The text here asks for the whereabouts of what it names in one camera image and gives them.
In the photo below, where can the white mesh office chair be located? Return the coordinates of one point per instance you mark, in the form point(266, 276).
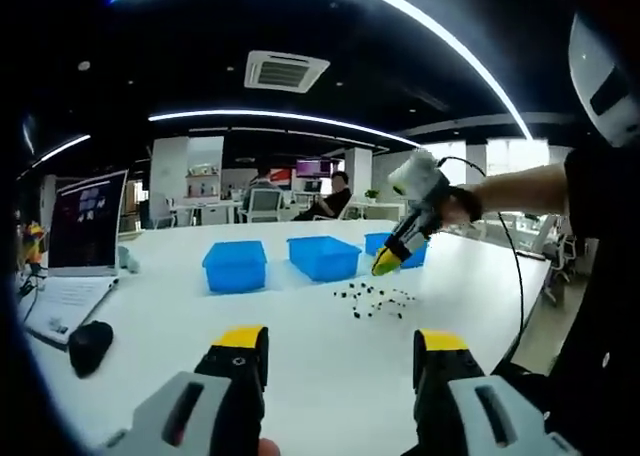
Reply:
point(264, 206)

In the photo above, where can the pile of black resistors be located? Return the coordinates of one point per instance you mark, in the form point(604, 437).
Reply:
point(370, 303)

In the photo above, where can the small grey cloth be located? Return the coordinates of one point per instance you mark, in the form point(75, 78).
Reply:
point(129, 261)

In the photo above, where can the black computer mouse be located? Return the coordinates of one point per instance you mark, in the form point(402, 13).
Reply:
point(90, 348)

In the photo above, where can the pink wall monitor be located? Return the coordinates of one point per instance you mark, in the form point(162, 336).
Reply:
point(314, 168)

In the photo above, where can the small potted plant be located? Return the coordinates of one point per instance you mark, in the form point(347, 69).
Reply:
point(371, 196)

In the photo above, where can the grey office chair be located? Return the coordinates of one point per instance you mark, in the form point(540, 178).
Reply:
point(560, 256)

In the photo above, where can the ceiling air conditioner vent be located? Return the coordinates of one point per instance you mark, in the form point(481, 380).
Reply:
point(285, 72)

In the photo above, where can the person's right hand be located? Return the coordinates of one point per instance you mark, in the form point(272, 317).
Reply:
point(460, 208)

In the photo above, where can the white laptop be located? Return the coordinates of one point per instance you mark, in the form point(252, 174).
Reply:
point(87, 226)

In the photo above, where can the person's left hand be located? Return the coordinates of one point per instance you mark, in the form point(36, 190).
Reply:
point(269, 448)

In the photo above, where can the person's black shirt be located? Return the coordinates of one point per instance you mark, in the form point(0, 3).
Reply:
point(610, 326)

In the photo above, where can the colourful toy figure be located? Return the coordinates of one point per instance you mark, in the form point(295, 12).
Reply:
point(34, 241)

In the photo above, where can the white display shelf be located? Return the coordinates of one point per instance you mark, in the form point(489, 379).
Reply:
point(204, 171)

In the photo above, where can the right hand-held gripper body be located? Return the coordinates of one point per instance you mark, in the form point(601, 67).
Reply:
point(422, 181)

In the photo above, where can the short ceiling light strip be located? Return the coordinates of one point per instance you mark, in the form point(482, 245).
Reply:
point(62, 148)

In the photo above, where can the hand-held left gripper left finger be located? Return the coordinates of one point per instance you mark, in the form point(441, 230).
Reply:
point(200, 411)

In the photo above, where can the blue plastic bin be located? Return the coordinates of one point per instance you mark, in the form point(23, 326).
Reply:
point(325, 261)
point(375, 243)
point(235, 271)

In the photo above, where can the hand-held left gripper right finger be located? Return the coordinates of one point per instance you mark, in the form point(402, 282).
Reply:
point(462, 411)

